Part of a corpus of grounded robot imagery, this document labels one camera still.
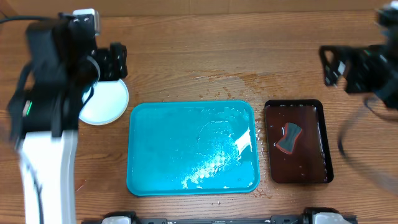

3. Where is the teal plastic tray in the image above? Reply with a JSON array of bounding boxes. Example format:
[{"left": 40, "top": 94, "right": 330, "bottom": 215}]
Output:
[{"left": 126, "top": 100, "right": 260, "bottom": 197}]

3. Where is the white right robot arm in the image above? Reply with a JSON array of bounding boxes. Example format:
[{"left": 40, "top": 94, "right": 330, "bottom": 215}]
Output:
[{"left": 318, "top": 1, "right": 397, "bottom": 195}]

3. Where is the orange and black sponge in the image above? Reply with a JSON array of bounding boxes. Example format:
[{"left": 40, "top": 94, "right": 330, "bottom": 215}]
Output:
[{"left": 275, "top": 123, "right": 302, "bottom": 154}]

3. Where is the black rail at table edge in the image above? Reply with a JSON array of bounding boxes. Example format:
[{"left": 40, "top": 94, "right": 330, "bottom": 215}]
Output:
[{"left": 82, "top": 207, "right": 358, "bottom": 224}]

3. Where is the light blue plate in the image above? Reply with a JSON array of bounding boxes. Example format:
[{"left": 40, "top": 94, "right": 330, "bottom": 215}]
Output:
[{"left": 79, "top": 79, "right": 129, "bottom": 126}]

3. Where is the black water tray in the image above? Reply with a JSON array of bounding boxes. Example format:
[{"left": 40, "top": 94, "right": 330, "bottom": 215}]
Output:
[{"left": 264, "top": 99, "right": 334, "bottom": 184}]

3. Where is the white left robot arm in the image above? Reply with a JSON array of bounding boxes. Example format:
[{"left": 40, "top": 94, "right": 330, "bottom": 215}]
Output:
[{"left": 7, "top": 9, "right": 127, "bottom": 223}]

